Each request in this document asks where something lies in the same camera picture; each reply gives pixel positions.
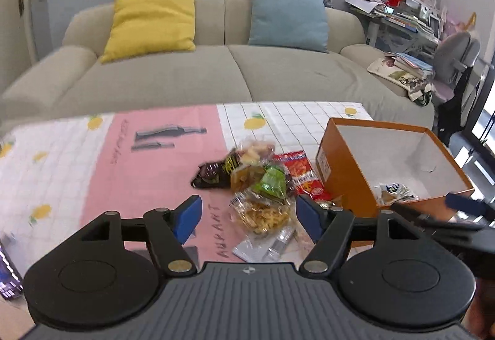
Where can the clear orange-edged snack packet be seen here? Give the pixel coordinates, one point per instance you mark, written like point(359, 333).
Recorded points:
point(245, 176)

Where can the black garment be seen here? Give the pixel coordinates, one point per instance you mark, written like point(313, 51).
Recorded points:
point(456, 107)

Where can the colourful mixed snack clear packet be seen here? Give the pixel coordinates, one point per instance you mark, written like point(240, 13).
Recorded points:
point(253, 152)

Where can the black framed glass door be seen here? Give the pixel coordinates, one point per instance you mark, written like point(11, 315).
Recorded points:
point(483, 119)

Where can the grey desk chair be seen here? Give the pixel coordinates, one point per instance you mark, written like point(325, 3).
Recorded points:
point(454, 49)

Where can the beige sofa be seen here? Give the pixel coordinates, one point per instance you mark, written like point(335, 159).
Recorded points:
point(174, 80)

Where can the green snack packet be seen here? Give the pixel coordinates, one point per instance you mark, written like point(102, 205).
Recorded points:
point(272, 181)

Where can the black snack packet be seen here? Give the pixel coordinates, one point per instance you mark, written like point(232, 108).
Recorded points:
point(210, 174)

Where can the dark flat device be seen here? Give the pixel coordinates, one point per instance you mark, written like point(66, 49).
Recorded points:
point(8, 274)

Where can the red snack packet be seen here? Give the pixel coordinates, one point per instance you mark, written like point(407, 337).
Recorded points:
point(301, 173)

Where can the stack of books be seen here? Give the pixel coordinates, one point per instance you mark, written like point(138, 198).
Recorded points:
point(412, 23)

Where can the pile of papers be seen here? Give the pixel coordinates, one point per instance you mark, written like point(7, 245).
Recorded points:
point(365, 4)

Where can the yellow pillow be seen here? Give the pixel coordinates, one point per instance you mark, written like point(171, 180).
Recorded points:
point(151, 24)

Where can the blue pillow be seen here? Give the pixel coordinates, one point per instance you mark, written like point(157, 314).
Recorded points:
point(288, 16)

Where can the yellow crisps clear packet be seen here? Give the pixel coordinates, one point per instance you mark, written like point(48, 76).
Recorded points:
point(263, 214)

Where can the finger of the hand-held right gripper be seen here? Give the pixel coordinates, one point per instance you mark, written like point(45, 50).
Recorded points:
point(415, 217)
point(455, 201)

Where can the person's right hand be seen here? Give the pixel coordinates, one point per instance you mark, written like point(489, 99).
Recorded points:
point(486, 311)

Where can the white blue-print snack packet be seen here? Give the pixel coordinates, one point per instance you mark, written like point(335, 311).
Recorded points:
point(394, 193)

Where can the lemon print pink tablecloth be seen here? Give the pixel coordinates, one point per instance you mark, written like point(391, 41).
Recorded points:
point(135, 169)

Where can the orange cardboard box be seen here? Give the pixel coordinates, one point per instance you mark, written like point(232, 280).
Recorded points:
point(348, 169)

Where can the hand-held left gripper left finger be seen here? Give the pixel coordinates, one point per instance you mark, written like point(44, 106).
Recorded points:
point(189, 217)

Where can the white desk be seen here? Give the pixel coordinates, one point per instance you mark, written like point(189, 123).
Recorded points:
point(398, 34)

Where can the pile of magazines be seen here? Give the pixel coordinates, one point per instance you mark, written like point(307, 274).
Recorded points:
point(412, 64)

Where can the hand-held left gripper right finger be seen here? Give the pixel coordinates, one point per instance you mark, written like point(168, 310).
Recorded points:
point(307, 217)

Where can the printed tote bag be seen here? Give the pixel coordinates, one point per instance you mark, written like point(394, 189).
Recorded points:
point(398, 78)

